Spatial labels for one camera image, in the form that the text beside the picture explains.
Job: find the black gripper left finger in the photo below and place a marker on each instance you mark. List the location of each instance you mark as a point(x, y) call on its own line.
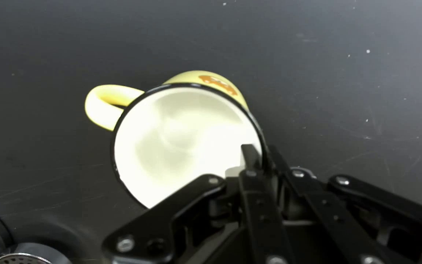
point(263, 214)

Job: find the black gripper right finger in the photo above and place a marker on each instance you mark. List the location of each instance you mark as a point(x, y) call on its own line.
point(329, 209)

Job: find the yellow enamel cup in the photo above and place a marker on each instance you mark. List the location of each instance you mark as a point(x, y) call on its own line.
point(182, 136)

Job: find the round black metal fixture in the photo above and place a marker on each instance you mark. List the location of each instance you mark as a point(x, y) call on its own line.
point(21, 249)

